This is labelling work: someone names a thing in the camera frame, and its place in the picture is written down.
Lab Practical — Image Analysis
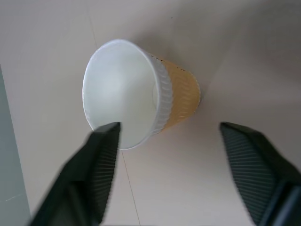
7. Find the white and tan paper cup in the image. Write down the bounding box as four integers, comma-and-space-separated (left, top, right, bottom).
81, 39, 202, 151

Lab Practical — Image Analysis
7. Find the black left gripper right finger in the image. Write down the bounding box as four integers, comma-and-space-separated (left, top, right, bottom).
219, 121, 301, 226

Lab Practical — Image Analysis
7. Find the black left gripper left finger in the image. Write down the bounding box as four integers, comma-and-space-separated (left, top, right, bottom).
29, 121, 122, 226

